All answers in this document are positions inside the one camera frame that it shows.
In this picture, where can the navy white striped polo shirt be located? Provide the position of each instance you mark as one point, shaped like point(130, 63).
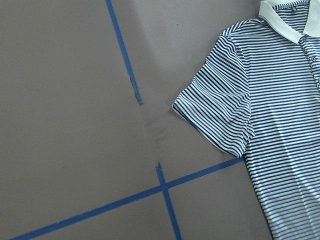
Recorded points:
point(257, 96)

